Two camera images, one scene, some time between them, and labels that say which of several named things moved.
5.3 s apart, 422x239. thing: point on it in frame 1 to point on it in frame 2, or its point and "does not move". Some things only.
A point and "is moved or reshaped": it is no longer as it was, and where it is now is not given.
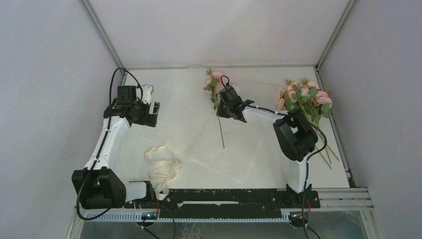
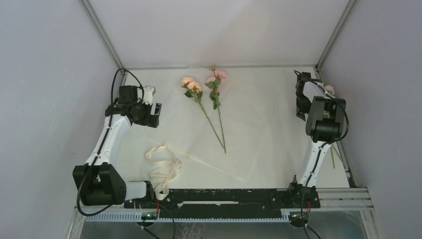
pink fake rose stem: x=304 y=96 is moved or reshaped
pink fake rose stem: x=314 y=103 is moved or reshaped
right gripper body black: x=224 y=109 to x=303 y=104
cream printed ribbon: x=169 y=169 does not move
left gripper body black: x=144 y=117 does not move
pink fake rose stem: x=319 y=105 is moved or reshaped
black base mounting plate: x=226 y=203 does not move
